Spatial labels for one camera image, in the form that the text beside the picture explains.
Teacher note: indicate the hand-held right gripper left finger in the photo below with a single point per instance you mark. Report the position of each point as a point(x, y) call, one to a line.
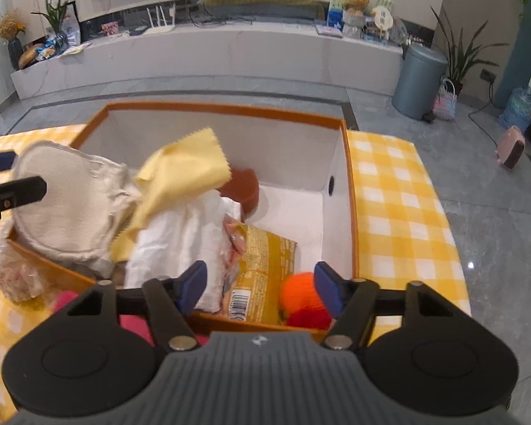
point(194, 285)

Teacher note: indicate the clear bag with white crochet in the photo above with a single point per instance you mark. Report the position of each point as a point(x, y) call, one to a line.
point(17, 274)

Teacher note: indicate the tall leafy floor plant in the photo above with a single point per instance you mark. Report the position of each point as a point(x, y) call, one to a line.
point(462, 57)

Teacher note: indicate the yellow cloth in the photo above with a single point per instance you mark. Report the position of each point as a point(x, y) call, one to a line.
point(177, 172)

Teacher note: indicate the brown teddy bear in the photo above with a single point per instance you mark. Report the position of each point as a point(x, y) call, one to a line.
point(355, 11)

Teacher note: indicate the white router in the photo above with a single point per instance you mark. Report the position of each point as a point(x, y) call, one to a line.
point(157, 24)

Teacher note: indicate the pastel woven bag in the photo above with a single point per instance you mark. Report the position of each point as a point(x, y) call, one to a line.
point(444, 104)

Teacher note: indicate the paper sheet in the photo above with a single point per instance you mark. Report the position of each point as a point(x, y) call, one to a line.
point(75, 48)

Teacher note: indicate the yellow snack packet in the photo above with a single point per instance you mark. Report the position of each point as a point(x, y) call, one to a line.
point(261, 270)

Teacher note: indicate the white plastic bag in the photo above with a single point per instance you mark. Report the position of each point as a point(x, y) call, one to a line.
point(72, 26)

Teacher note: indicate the yellow checked tablecloth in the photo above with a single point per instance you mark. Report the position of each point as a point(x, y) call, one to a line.
point(394, 212)

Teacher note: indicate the brown felt item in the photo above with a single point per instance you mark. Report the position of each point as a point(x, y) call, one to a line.
point(243, 190)

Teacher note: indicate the orange cardboard box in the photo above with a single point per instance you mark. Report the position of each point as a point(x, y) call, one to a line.
point(292, 159)

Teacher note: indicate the clear plastic bag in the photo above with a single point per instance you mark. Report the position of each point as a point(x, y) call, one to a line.
point(400, 31)

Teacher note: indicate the blue water bottle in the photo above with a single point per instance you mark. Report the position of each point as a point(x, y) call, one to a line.
point(518, 108)

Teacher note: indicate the orange and red knitted item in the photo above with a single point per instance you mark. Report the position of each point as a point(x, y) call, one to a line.
point(301, 292)

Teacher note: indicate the round cream fabric pad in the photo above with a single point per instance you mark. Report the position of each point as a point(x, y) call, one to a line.
point(62, 212)

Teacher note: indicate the white lace cloth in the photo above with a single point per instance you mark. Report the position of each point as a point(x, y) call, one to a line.
point(177, 248)

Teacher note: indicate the snack bags pile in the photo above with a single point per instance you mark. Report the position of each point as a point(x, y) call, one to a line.
point(40, 51)

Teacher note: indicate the green plant in vase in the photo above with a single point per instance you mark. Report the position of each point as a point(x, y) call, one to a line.
point(55, 13)

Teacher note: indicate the blue carton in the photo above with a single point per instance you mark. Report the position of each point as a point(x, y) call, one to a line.
point(336, 17)

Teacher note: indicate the pink snack packet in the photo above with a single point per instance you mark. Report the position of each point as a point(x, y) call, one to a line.
point(233, 234)

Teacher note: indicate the dried flowers in dark vase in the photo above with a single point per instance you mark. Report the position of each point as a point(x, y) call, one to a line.
point(9, 26)

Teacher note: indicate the grey trash can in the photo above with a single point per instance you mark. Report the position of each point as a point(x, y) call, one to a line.
point(418, 82)

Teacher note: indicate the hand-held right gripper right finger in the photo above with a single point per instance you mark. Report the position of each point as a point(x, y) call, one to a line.
point(325, 285)

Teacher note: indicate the pink heater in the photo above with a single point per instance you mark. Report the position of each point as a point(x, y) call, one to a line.
point(511, 148)

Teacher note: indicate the wall socket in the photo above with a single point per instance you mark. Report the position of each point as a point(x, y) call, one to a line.
point(487, 75)

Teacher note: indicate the small pink box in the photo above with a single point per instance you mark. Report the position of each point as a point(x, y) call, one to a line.
point(109, 29)

